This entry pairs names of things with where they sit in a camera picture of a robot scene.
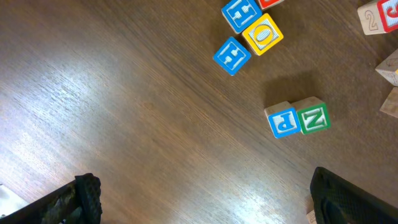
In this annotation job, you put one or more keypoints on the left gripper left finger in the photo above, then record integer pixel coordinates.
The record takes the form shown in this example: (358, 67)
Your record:
(76, 202)

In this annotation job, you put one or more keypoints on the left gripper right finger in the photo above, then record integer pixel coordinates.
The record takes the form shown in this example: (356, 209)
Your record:
(335, 200)

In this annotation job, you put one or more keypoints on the green R block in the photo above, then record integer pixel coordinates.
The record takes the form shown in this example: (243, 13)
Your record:
(311, 217)

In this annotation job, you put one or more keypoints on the green N block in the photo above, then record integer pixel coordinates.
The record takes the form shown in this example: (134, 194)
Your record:
(312, 114)

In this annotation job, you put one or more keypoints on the blue P block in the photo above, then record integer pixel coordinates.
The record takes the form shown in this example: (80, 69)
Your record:
(283, 119)

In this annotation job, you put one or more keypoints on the yellow block tilted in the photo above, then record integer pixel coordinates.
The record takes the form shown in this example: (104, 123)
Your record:
(390, 105)

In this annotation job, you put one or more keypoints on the yellow block left pair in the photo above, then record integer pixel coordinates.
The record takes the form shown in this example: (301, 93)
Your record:
(388, 68)

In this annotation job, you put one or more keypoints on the blue H block lower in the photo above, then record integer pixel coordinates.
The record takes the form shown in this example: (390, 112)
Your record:
(232, 56)

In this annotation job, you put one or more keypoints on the blue h block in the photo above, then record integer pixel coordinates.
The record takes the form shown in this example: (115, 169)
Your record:
(240, 14)
(232, 56)

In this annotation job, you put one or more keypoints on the yellow O block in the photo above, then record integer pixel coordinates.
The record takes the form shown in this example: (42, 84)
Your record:
(263, 34)

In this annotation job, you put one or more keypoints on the red 6 block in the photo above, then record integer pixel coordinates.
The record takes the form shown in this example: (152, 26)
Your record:
(378, 16)

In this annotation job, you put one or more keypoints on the red M block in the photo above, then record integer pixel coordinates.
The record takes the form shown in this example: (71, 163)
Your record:
(265, 4)

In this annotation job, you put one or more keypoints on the blue H block upper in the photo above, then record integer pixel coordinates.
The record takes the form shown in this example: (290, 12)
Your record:
(240, 14)

